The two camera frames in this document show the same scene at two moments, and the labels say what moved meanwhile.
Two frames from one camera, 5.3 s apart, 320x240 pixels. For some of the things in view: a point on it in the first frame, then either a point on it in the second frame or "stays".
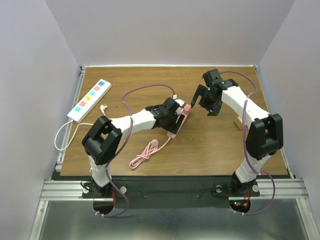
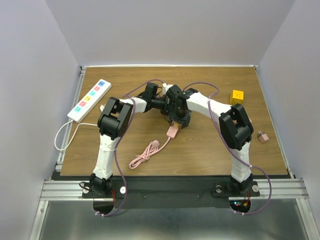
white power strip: (94, 95) stays
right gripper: (214, 108) -> (184, 120)
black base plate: (169, 192) stays
